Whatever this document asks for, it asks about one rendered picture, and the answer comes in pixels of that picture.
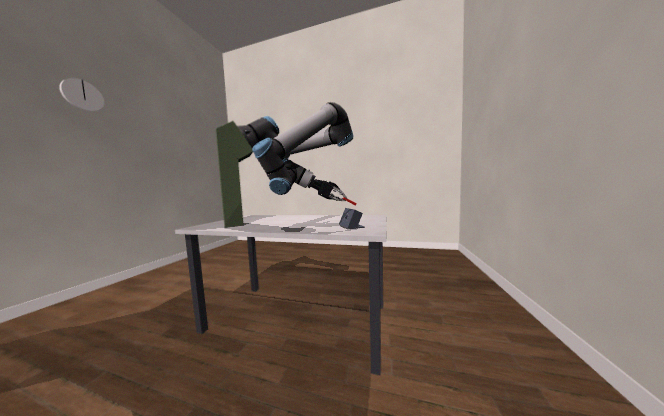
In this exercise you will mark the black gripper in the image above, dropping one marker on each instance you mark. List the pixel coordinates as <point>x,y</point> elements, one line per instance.
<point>326,189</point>

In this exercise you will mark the dark grey sloped panel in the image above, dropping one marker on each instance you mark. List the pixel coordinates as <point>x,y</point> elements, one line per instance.
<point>351,218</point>

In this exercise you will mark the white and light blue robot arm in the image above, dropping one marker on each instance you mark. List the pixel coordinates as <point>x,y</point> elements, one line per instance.
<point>306,135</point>

